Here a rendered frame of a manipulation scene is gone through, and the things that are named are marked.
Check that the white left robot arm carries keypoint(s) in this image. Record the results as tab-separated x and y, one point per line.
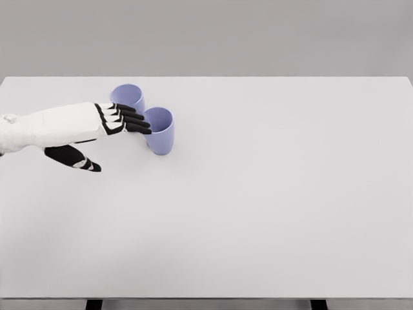
16	130

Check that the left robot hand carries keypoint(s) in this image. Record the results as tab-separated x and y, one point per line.
74	122

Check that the lavender blue cup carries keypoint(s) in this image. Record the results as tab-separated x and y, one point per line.
127	95
160	130

